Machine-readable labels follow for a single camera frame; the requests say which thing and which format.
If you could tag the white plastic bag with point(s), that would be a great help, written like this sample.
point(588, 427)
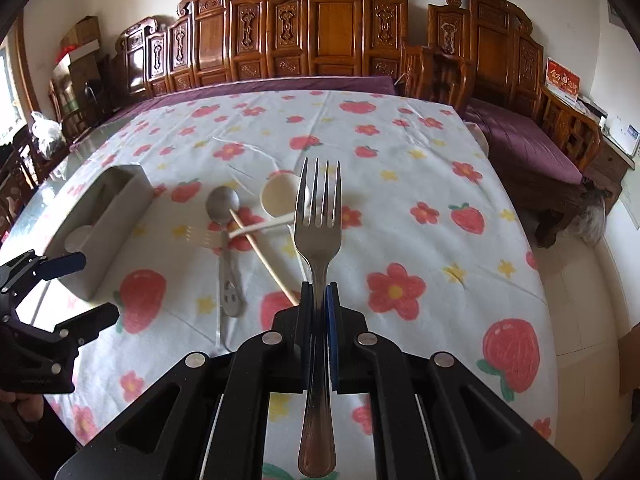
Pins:
point(48, 134)

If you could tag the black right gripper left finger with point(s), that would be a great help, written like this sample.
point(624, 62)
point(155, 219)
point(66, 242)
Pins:
point(293, 361)

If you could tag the stacked cardboard boxes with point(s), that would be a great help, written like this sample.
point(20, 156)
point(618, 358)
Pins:
point(76, 76)

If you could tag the metal fork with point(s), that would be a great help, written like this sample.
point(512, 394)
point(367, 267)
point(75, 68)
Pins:
point(317, 241)

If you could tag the wooden chopstick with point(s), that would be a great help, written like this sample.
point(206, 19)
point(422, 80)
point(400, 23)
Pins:
point(292, 299)

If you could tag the metal spoon with face handle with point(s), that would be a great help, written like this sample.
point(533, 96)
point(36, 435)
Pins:
point(219, 205)

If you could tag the dark wooden chair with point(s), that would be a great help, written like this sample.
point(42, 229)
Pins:
point(18, 182)

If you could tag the cream plastic spoon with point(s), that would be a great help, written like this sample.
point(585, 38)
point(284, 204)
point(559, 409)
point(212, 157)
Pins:
point(278, 197)

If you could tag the purple bench cushion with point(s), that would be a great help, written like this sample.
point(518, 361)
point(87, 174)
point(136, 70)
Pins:
point(247, 132)

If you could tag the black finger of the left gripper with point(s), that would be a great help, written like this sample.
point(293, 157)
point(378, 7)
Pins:
point(86, 327)

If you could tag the red sign card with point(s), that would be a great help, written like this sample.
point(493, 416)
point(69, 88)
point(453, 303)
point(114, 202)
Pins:
point(561, 80)

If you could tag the cream plastic fork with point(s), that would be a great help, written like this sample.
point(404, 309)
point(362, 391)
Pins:
point(204, 238)

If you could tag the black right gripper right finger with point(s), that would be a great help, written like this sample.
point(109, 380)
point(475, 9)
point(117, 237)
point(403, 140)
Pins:
point(348, 368)

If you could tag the person's hand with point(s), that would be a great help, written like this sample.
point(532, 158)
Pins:
point(28, 406)

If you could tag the strawberry flower tablecloth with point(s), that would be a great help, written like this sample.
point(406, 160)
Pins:
point(459, 381)

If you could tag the grey utensil organizer box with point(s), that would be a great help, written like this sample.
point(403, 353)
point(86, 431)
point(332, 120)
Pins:
point(113, 203)

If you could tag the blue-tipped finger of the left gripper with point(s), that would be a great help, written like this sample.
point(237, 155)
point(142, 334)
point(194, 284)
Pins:
point(47, 269)

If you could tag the white spoon in organizer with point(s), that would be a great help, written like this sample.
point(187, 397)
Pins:
point(77, 239)

